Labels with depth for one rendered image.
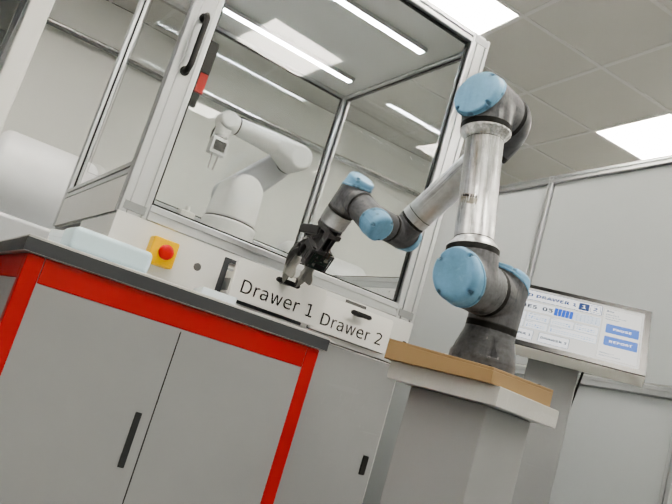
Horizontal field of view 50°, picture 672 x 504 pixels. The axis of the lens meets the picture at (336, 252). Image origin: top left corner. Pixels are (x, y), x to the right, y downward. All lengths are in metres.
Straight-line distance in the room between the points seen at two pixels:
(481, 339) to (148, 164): 0.98
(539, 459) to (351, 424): 0.59
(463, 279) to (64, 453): 0.82
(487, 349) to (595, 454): 1.67
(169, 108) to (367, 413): 1.10
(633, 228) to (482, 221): 1.93
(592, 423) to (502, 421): 1.70
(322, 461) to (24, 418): 1.14
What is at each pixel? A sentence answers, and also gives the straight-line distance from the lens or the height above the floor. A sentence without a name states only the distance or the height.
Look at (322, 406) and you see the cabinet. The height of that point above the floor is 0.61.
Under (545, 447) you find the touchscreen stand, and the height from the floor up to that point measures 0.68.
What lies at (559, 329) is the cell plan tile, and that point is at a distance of 2.39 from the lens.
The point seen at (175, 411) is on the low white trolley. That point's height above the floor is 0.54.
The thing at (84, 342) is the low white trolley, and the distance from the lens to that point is 1.34.
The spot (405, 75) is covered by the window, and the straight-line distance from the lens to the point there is 2.46.
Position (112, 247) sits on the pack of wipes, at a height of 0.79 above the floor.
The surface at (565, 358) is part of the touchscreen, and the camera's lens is 2.31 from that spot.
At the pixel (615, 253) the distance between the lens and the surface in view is 3.45.
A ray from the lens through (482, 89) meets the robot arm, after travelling 1.66.
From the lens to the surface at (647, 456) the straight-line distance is 3.07.
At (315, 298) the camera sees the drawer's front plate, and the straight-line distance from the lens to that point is 2.05.
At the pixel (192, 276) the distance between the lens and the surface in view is 2.01.
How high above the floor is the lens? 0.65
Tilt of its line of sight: 11 degrees up
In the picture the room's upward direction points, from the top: 17 degrees clockwise
